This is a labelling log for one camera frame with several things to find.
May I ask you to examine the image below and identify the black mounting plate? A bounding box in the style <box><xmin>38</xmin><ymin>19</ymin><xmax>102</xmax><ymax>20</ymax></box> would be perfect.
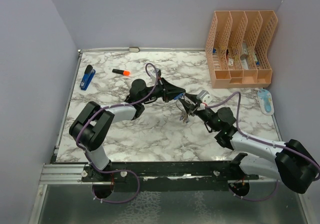
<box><xmin>81</xmin><ymin>161</ymin><xmax>259</xmax><ymax>193</ymax></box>

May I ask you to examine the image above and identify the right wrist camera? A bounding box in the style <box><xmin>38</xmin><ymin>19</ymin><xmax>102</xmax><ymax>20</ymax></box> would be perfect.
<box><xmin>196</xmin><ymin>90</ymin><xmax>213</xmax><ymax>110</ymax></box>

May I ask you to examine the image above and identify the blue tag key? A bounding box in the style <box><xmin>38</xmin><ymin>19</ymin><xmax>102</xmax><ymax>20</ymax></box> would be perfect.
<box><xmin>174</xmin><ymin>93</ymin><xmax>185</xmax><ymax>100</ymax></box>

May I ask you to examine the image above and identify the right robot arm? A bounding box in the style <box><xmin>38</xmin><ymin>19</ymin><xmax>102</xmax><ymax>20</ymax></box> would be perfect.
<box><xmin>179</xmin><ymin>93</ymin><xmax>320</xmax><ymax>194</ymax></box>

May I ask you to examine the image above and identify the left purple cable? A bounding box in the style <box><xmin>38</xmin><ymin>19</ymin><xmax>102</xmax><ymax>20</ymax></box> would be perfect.
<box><xmin>74</xmin><ymin>63</ymin><xmax>161</xmax><ymax>204</ymax></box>

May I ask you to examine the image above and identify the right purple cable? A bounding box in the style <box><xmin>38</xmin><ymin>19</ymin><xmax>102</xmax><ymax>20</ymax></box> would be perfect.
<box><xmin>199</xmin><ymin>91</ymin><xmax>320</xmax><ymax>202</ymax></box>

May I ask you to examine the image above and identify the aluminium rail base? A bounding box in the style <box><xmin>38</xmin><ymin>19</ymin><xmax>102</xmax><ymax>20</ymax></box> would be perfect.
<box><xmin>39</xmin><ymin>160</ymin><xmax>305</xmax><ymax>185</ymax></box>

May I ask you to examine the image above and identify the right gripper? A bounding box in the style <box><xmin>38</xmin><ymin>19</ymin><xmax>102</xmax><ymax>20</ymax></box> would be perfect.
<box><xmin>179</xmin><ymin>93</ymin><xmax>220</xmax><ymax>132</ymax></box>

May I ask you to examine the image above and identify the blue stapler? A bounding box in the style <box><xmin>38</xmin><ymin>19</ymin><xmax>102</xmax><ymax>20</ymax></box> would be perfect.
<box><xmin>79</xmin><ymin>64</ymin><xmax>96</xmax><ymax>91</ymax></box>

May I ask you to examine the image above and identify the blue packaged item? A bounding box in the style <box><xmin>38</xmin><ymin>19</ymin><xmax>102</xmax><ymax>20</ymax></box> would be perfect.
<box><xmin>257</xmin><ymin>88</ymin><xmax>275</xmax><ymax>116</ymax></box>

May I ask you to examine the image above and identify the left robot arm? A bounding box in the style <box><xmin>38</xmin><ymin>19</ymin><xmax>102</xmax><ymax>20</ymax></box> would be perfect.
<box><xmin>69</xmin><ymin>77</ymin><xmax>186</xmax><ymax>182</ymax></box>

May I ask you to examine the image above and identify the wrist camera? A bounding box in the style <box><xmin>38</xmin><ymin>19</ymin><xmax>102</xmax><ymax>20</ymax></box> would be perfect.
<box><xmin>149</xmin><ymin>68</ymin><xmax>161</xmax><ymax>83</ymax></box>
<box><xmin>196</xmin><ymin>90</ymin><xmax>213</xmax><ymax>110</ymax></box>

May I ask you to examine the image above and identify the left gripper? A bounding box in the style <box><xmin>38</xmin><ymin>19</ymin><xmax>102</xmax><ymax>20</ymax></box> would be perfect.
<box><xmin>140</xmin><ymin>76</ymin><xmax>186</xmax><ymax>104</ymax></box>

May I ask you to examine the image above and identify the orange black highlighter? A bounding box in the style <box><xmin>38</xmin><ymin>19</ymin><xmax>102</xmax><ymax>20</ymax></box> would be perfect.
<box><xmin>112</xmin><ymin>69</ymin><xmax>130</xmax><ymax>76</ymax></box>

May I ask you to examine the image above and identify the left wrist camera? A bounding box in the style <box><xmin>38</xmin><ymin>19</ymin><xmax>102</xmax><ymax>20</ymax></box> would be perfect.
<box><xmin>149</xmin><ymin>68</ymin><xmax>161</xmax><ymax>83</ymax></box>

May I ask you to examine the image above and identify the purple cable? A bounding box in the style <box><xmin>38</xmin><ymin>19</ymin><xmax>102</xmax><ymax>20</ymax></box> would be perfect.
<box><xmin>74</xmin><ymin>63</ymin><xmax>161</xmax><ymax>204</ymax></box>
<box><xmin>199</xmin><ymin>91</ymin><xmax>320</xmax><ymax>202</ymax></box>

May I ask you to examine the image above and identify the peach desk file organizer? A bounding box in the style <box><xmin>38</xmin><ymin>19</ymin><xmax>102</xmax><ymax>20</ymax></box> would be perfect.
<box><xmin>205</xmin><ymin>10</ymin><xmax>278</xmax><ymax>89</ymax></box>

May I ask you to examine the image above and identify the white edge clip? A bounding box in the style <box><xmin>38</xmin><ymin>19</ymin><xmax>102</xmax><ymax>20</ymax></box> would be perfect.
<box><xmin>128</xmin><ymin>46</ymin><xmax>140</xmax><ymax>53</ymax></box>

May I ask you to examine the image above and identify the keyring with key bunch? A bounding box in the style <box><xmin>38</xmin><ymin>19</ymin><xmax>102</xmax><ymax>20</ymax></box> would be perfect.
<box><xmin>175</xmin><ymin>100</ymin><xmax>189</xmax><ymax>124</ymax></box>

